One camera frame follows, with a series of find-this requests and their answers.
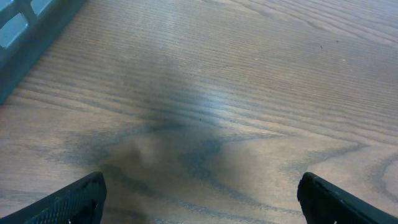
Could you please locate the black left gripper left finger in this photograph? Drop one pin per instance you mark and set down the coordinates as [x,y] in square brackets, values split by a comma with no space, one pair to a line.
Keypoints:
[81,202]

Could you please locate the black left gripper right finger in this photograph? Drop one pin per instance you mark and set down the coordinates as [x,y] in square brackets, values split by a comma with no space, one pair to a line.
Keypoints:
[324,203]

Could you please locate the grey plastic shopping basket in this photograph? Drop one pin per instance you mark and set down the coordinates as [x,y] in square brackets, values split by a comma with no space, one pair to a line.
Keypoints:
[28,27]

